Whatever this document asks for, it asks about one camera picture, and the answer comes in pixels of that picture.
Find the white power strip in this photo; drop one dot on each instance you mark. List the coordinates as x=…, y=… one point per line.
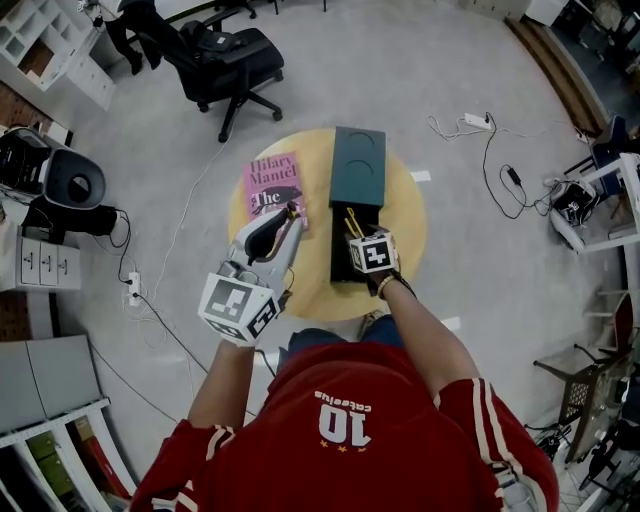
x=134, y=287
x=476, y=121

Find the blue jeans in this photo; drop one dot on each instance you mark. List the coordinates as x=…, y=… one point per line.
x=320, y=338

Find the white drawer cabinet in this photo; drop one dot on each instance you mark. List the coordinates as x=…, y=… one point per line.
x=47, y=262

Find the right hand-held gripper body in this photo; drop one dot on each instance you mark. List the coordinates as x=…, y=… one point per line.
x=374, y=254

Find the white metal cart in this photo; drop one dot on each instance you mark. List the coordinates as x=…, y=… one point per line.
x=595, y=210

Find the blue chair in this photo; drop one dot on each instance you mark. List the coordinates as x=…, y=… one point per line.
x=610, y=145

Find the black metal side table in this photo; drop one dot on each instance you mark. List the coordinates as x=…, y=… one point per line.
x=585, y=395

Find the red shirt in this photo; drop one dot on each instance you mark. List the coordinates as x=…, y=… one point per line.
x=350, y=450

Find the person's shoe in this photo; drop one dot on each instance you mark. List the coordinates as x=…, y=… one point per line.
x=370, y=322

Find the black office chair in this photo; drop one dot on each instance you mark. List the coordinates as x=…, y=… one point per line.
x=225, y=60

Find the white storage rack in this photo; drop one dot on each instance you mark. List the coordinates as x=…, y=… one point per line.
x=65, y=450

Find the grey cabinet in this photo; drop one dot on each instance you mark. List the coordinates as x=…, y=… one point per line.
x=45, y=380

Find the person's right forearm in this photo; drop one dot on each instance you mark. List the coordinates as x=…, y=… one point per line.
x=430, y=340

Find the person's left forearm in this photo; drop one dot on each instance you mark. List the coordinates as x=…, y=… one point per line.
x=230, y=385

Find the black base box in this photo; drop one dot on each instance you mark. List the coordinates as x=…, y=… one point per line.
x=70, y=220

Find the white chair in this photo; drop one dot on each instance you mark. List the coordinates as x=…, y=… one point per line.
x=617, y=315

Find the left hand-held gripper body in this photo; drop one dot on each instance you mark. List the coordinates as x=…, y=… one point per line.
x=235, y=300

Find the grey round appliance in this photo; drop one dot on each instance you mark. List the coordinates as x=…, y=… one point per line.
x=75, y=180

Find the black printer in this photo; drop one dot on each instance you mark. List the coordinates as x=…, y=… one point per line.
x=20, y=160

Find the pink book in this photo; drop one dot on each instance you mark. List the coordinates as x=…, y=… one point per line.
x=272, y=187

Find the dark green box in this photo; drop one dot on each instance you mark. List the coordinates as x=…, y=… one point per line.
x=358, y=170

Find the white shelf unit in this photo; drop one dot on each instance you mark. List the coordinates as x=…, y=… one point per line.
x=55, y=50

